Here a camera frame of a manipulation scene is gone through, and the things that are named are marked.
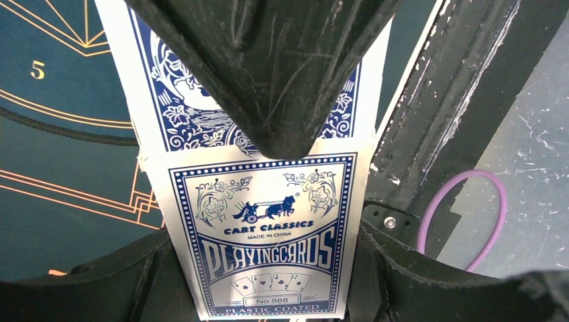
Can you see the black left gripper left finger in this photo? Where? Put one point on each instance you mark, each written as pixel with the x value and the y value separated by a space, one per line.
pixel 142 281

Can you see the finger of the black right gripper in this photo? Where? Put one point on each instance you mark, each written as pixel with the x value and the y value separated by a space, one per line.
pixel 275 67

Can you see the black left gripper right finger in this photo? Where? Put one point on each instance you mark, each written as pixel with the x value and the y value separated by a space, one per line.
pixel 392 282

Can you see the blue playing card box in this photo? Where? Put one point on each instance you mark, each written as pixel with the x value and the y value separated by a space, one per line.
pixel 256 237

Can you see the dark green poker mat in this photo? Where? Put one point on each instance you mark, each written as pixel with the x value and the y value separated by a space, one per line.
pixel 66 201

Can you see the round dark poker mat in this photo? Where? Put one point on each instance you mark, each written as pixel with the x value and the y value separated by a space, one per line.
pixel 58 74

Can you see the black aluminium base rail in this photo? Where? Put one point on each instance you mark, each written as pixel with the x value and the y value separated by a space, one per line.
pixel 474 62

